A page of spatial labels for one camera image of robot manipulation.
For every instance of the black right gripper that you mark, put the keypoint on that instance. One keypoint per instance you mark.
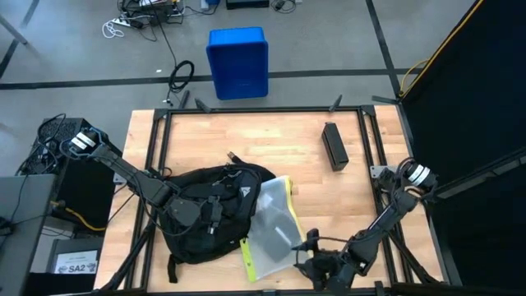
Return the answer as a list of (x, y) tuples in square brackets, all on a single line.
[(335, 271)]

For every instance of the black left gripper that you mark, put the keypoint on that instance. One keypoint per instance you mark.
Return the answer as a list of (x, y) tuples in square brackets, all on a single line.
[(184, 211)]

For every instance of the black backpack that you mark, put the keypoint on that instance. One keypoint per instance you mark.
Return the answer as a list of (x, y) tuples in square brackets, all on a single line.
[(230, 193)]

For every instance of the black weekly pill organizer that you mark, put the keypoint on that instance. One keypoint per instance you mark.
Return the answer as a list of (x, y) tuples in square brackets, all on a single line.
[(335, 146)]

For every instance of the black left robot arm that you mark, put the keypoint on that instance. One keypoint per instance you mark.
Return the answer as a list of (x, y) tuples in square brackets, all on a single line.
[(131, 174)]

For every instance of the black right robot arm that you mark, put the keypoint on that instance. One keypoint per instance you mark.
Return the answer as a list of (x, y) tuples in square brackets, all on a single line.
[(386, 220)]

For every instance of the black computer tower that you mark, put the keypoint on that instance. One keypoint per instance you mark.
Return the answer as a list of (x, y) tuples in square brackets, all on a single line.
[(86, 193)]

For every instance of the dark grey box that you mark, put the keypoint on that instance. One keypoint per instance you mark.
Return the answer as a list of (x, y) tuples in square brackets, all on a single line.
[(82, 243)]

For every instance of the white SA2 sign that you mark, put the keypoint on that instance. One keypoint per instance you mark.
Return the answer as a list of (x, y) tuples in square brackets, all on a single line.
[(76, 263)]

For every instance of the blue plastic bin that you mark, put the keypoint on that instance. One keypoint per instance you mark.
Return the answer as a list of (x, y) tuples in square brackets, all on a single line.
[(238, 61)]

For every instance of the grey desk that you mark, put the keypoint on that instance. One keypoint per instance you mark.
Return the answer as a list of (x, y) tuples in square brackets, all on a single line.
[(24, 230)]

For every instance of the flat black floor box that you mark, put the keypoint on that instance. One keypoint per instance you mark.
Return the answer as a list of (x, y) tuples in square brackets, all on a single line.
[(246, 4)]

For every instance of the white power strip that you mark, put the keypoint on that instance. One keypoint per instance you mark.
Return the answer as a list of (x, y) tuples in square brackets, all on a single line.
[(122, 21)]

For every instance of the black curtain partition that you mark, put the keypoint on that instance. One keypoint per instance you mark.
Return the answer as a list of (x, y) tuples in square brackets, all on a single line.
[(472, 103)]

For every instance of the grey pole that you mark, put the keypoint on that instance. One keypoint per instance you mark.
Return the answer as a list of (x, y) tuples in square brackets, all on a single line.
[(12, 30)]

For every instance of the silver bracket plate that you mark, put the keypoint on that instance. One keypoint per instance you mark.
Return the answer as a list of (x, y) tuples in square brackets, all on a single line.
[(375, 170)]

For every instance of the black aluminium table frame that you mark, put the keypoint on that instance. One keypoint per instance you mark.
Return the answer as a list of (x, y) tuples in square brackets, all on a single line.
[(312, 109)]

